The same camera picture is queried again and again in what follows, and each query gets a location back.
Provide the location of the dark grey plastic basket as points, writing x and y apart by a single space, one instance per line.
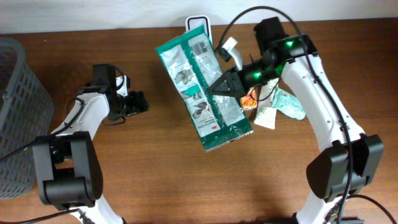
26 112

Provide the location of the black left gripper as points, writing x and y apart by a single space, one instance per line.
137 101

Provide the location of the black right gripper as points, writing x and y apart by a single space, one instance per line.
235 79

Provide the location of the green gloves package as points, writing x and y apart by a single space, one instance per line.
192 66

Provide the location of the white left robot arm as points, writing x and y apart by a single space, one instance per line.
67 168

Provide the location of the orange tissue packet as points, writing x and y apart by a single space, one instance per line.
249 101

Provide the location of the teal wet wipes pack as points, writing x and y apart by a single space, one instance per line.
288 104

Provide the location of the white cosmetic tube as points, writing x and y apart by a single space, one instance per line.
266 114

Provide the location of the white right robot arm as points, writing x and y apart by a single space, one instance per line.
348 157

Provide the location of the white barcode scanner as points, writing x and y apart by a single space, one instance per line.
192 22

